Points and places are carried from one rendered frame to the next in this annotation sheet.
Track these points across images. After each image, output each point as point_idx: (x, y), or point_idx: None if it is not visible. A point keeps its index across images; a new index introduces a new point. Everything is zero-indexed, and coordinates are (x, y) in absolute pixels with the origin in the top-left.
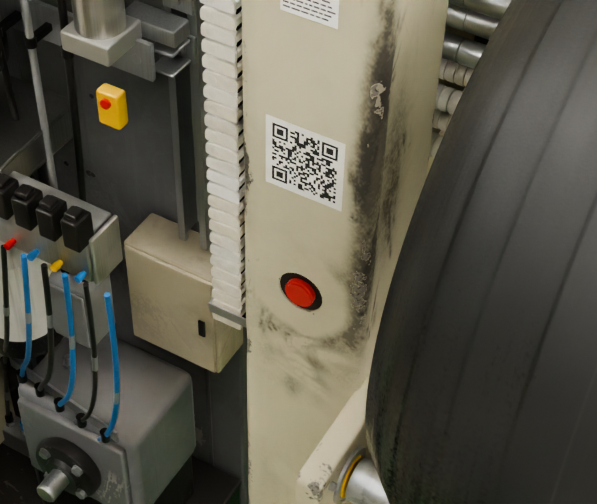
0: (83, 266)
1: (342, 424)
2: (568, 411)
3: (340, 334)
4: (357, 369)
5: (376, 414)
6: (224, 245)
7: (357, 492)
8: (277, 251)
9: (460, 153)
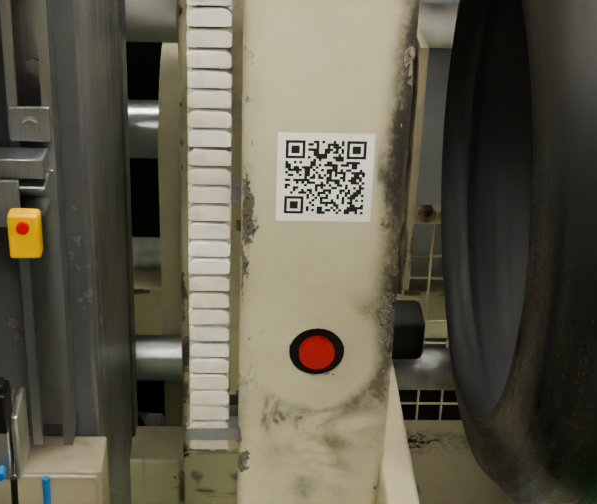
0: (1, 459)
1: (396, 487)
2: None
3: (366, 386)
4: (384, 426)
5: (578, 337)
6: (209, 338)
7: None
8: (288, 309)
9: None
